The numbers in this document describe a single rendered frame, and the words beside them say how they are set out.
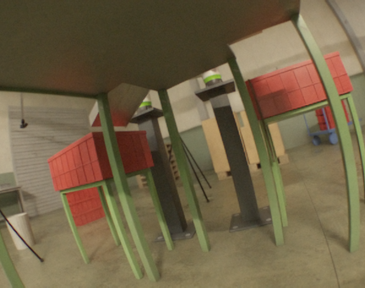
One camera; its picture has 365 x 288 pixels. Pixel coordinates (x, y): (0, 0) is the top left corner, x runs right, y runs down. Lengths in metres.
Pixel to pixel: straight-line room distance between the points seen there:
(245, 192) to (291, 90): 0.67
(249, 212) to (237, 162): 0.35
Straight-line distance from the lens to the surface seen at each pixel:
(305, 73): 1.09
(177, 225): 1.43
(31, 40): 0.57
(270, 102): 1.04
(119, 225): 0.95
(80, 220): 2.78
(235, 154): 1.23
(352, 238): 0.85
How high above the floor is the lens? 0.54
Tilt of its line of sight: 4 degrees up
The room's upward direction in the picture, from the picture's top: 16 degrees counter-clockwise
